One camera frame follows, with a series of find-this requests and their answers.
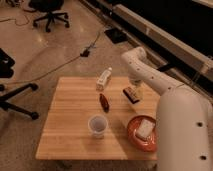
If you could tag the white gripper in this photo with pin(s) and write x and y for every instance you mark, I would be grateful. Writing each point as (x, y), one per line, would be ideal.
(138, 90)

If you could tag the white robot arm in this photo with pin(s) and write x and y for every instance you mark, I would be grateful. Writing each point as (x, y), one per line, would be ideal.
(181, 117)

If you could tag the dark brown box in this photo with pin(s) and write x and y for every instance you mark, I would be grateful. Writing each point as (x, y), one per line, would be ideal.
(128, 92)

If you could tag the white sponge block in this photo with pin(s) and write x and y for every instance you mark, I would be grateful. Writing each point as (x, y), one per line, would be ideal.
(145, 129)

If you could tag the orange plate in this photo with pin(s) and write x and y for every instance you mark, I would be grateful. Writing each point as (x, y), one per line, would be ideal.
(148, 145)

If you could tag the black floor plate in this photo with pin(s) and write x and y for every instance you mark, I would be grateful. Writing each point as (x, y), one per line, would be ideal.
(115, 35)

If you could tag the wooden table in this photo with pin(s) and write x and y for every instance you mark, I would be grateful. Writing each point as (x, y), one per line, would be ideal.
(66, 135)

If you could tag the black office chair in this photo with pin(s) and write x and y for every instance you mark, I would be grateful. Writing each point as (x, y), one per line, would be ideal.
(51, 10)

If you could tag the long grey rail beam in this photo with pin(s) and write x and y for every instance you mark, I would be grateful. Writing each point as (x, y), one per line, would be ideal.
(181, 50)

